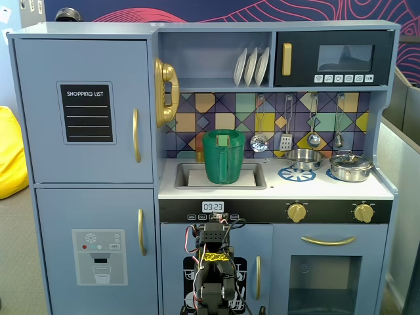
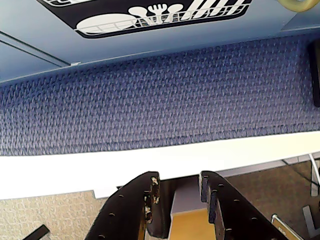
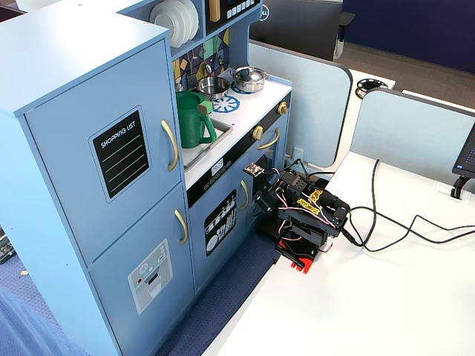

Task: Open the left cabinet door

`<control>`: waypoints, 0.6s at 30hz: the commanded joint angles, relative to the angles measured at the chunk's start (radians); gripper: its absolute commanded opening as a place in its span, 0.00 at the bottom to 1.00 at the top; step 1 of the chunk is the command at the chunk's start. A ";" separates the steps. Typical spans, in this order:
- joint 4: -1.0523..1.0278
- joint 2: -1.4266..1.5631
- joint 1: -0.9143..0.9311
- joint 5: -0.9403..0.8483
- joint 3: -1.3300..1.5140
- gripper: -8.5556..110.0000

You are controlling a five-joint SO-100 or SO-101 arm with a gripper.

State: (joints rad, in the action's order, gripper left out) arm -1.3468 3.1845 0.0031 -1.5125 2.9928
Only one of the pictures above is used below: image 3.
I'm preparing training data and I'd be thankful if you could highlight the blue dishwasher print cabinet door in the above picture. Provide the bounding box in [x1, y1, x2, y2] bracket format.
[188, 168, 258, 294]

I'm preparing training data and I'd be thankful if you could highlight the light blue desk divider panel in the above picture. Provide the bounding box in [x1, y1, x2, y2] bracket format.
[350, 88, 475, 181]
[247, 39, 354, 168]

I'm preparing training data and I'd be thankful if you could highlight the blue ice dispenser cabinet door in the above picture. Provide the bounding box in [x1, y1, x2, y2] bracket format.
[88, 183, 197, 356]

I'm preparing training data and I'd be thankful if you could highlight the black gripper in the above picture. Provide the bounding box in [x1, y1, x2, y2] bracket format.
[253, 180, 289, 239]

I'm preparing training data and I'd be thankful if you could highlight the blue shopping list cabinet door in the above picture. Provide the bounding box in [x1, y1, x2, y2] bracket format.
[24, 39, 186, 267]

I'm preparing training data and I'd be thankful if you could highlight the empty filament spool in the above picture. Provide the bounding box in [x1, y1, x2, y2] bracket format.
[354, 76, 389, 99]

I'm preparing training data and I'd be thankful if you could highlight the blue fabric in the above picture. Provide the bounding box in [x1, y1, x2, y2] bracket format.
[0, 287, 88, 356]

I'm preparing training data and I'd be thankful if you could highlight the black toy microwave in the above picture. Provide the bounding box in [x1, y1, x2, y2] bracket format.
[206, 0, 263, 37]

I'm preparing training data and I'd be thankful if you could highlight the white toy plate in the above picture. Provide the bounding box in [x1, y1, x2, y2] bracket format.
[149, 0, 185, 49]
[185, 0, 200, 40]
[174, 0, 194, 45]

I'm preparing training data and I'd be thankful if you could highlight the black Dell monitor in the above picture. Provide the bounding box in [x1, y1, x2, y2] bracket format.
[249, 0, 344, 63]

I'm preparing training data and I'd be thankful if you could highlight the open steel toy pot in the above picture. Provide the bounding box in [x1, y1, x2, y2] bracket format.
[196, 76, 232, 102]

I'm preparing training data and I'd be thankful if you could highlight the steel toy pot with lid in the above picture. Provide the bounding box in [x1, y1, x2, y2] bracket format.
[229, 65, 269, 93]

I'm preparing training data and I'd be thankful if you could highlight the red arm base clamp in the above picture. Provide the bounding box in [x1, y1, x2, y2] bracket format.
[274, 237, 317, 276]

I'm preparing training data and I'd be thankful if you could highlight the green plastic pitcher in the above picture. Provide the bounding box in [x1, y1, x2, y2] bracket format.
[175, 90, 218, 150]

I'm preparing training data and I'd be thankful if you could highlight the grey toy sink basin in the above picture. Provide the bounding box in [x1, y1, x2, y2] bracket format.
[181, 116, 235, 172]

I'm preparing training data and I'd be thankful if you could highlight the blue oven door with window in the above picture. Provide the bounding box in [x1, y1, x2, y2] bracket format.
[255, 124, 290, 175]

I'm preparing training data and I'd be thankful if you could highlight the black computer monitor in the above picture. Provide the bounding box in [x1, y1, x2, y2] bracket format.
[451, 121, 475, 179]

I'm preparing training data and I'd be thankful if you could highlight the black cable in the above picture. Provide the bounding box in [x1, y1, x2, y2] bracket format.
[343, 158, 381, 253]
[348, 205, 475, 253]

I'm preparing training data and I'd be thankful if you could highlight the blue toy play kitchen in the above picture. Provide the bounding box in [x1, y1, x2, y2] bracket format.
[0, 0, 294, 356]

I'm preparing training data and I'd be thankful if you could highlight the black monitor stand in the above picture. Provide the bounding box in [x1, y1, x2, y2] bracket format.
[450, 175, 471, 200]

